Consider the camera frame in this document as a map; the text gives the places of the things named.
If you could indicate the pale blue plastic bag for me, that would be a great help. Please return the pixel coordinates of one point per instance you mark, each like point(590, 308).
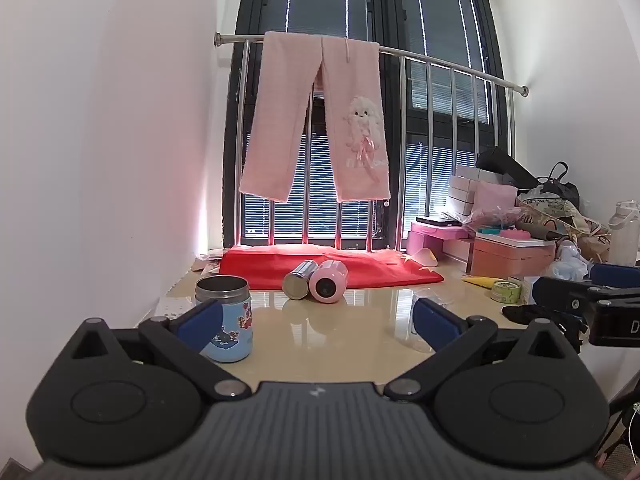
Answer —
point(570, 260)

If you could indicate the stack of white boxes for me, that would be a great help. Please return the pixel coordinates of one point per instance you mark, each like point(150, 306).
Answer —
point(462, 192)

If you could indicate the pink shell shaped object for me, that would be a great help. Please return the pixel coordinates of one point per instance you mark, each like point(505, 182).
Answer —
point(425, 256)

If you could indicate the black bag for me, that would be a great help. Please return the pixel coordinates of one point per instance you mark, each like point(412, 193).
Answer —
point(505, 165)

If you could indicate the pink cup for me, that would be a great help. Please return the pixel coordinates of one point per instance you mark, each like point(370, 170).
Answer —
point(327, 282)

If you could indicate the magenta small box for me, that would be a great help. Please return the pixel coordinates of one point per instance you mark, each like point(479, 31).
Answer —
point(430, 237)

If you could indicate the black chair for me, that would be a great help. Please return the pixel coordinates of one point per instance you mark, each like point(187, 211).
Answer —
point(625, 425)

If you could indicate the pink pants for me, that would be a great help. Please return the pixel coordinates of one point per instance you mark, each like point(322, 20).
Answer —
point(350, 125)

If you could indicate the black flat device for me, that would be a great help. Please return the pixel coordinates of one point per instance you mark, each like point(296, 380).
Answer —
point(437, 221)

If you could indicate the steel window railing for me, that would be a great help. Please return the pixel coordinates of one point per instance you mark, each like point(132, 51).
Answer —
point(440, 67)

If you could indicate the silver steel cup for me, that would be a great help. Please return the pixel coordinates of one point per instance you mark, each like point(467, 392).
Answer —
point(299, 280)

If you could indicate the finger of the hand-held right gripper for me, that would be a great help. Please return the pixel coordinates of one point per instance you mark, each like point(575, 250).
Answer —
point(562, 296)
point(617, 275)

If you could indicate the large pink box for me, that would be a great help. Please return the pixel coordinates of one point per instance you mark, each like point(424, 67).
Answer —
point(510, 259)

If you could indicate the green tape roll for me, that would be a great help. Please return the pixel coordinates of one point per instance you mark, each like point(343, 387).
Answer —
point(507, 291)

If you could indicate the blue cartoon print cup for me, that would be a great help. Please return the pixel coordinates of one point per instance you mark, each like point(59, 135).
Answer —
point(227, 322)

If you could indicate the red cloth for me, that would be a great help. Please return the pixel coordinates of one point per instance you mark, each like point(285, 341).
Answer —
point(370, 267)

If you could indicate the black framed window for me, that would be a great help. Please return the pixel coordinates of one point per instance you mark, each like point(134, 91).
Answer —
point(430, 20)

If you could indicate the white water bottle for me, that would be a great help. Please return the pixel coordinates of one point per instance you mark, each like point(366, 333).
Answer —
point(625, 232)

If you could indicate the crumpled paper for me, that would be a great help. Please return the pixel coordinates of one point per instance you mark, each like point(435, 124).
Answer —
point(207, 262)

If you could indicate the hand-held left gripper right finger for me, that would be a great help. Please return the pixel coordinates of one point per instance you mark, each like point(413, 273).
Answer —
point(436, 327)

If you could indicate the patterned tote bag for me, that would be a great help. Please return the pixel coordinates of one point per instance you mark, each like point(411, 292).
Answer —
point(575, 225)

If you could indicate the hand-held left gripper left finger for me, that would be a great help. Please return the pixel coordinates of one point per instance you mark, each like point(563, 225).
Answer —
point(200, 325)

